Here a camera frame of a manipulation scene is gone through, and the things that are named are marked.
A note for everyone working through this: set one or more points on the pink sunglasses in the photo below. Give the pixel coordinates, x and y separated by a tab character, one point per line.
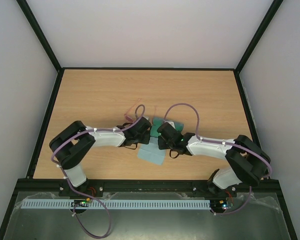
136	110

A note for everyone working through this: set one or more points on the light blue cleaning cloth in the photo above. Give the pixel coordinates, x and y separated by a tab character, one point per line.
151	153

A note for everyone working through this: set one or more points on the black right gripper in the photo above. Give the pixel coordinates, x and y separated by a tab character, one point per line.
161	137

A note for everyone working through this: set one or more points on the black frame corner post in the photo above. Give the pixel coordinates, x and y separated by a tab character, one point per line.
267	19

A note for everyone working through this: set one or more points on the black left rear frame post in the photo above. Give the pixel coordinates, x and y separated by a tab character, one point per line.
29	15

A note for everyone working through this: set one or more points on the light blue slotted cable duct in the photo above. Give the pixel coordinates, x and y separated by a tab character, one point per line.
117	204

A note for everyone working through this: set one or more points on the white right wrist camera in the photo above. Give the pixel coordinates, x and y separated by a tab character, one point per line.
171	123

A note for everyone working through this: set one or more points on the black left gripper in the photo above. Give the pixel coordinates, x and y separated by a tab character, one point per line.
146	139

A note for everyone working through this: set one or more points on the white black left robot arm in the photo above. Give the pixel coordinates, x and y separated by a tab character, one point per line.
71	145

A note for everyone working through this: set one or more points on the black front mounting rail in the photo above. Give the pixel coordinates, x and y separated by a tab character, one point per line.
97	187

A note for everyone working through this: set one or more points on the grey-green glasses case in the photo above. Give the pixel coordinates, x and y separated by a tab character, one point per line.
159	126

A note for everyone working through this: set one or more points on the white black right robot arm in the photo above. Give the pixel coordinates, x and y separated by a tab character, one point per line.
248	163

